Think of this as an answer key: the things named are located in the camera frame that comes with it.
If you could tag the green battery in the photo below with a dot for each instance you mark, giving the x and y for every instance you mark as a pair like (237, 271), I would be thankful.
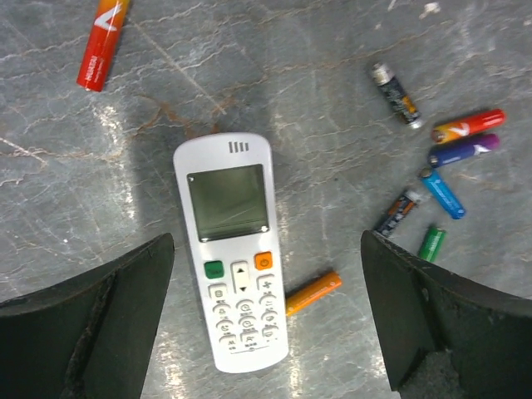
(431, 244)

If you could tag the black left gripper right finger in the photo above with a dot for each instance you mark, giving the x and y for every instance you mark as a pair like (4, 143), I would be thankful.
(442, 335)

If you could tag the black battery upper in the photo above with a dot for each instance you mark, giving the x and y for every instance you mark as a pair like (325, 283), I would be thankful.
(400, 102)

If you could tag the black battery lower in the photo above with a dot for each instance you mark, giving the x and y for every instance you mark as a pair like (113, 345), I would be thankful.
(397, 212)

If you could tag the white remote control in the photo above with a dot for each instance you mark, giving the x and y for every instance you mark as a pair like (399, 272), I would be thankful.
(226, 188)

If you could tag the black battery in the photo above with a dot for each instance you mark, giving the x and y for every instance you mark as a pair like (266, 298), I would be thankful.
(397, 212)
(400, 102)

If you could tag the light blue battery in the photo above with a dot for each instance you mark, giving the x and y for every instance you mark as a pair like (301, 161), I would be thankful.
(433, 181)

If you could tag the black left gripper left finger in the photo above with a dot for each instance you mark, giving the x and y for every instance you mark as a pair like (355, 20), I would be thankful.
(90, 336)

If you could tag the orange battery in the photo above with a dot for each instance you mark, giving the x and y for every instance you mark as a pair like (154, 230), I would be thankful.
(312, 292)

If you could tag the red yellow battery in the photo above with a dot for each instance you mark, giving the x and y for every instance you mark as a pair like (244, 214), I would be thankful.
(467, 126)

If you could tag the purple blue battery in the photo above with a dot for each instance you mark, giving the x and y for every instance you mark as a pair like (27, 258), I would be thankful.
(462, 149)

